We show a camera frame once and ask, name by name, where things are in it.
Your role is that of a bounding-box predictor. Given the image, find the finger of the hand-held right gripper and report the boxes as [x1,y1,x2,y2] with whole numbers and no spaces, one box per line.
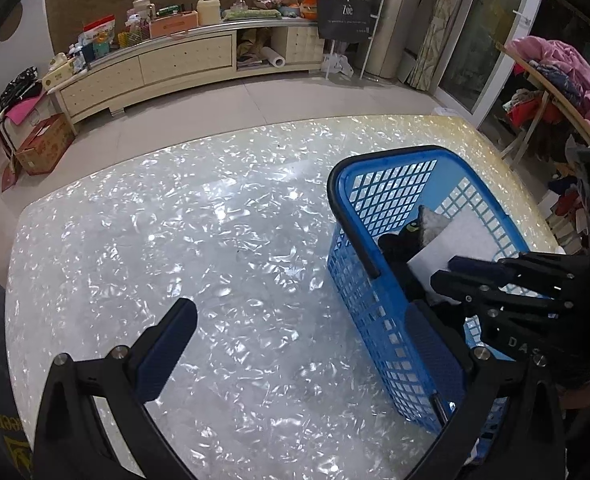
[448,251,590,286]
[430,269,576,318]

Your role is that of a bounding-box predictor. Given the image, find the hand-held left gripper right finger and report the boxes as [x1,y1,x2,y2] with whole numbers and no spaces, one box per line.
[402,300,568,480]

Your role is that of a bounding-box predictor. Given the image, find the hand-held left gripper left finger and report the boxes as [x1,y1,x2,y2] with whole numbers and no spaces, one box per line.
[32,297,198,480]

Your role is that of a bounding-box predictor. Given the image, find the white cloth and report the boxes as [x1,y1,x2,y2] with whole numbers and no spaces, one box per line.
[406,215,513,306]

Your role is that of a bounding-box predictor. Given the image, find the grey patterned cloth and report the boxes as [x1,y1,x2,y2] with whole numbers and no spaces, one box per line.
[417,206,451,246]

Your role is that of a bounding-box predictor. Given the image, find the black plush toy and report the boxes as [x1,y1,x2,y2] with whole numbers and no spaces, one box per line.
[377,220,471,341]

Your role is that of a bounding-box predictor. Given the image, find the blue plastic basket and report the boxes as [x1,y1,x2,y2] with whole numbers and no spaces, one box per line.
[326,145,568,461]

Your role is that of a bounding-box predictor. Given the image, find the wooden clothes rack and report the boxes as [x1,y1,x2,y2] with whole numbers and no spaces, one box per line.
[495,42,590,161]

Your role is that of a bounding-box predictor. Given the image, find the pile of pink clothes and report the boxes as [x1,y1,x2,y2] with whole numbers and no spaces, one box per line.
[508,35,590,136]

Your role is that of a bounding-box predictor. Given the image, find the glass sliding door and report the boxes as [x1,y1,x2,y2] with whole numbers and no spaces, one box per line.
[437,0,551,116]

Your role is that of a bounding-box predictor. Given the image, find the white metal rack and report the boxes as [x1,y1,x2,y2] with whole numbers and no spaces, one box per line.
[314,0,388,81]

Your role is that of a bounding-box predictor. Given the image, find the patterned curtain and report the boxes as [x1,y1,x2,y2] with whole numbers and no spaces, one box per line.
[417,0,486,93]

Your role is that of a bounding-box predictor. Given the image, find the cardboard box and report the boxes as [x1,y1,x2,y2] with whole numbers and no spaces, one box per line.
[14,112,76,176]

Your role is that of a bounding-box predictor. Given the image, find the white plastic bag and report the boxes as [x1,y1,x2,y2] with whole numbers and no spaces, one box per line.
[322,52,356,78]

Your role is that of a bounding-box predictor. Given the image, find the white standing air conditioner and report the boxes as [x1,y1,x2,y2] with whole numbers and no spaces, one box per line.
[365,0,448,81]

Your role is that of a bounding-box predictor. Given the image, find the black tote bag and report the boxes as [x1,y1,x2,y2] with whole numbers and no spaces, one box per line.
[316,0,376,43]

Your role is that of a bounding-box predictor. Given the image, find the pink cloth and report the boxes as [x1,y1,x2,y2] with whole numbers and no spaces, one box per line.
[5,97,43,123]

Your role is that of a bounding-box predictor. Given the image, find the white paper roll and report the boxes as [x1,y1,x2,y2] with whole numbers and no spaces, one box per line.
[261,46,287,68]

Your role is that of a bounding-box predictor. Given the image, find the cream tv cabinet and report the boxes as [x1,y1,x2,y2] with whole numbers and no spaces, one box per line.
[50,17,326,123]

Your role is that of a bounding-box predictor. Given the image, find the tissue box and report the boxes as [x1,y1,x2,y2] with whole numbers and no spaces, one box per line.
[42,55,78,91]

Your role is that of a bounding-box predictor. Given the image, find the black patterned cloth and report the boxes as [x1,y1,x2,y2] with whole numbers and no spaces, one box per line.
[0,65,43,108]

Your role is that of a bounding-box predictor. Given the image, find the colourful snack bag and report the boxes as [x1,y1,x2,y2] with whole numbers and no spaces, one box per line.
[82,14,116,56]

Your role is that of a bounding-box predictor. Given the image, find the pink box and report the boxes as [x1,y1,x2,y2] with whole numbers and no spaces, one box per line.
[149,10,199,39]

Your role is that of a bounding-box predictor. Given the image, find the green patterned cloth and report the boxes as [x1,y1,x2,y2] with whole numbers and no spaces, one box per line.
[223,7,282,22]

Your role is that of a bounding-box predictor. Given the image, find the cream plastic canister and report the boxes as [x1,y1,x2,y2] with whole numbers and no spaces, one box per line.
[196,0,223,25]

